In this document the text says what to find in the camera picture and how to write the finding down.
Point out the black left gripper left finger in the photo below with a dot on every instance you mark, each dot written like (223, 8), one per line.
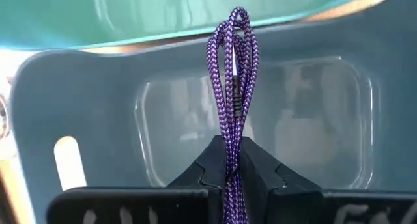
(146, 204)

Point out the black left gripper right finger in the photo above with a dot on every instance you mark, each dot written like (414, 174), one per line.
(293, 204)

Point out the blue plastic bin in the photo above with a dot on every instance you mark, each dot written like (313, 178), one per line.
(97, 103)

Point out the teal plastic bin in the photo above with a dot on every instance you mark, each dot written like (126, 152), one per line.
(65, 15)

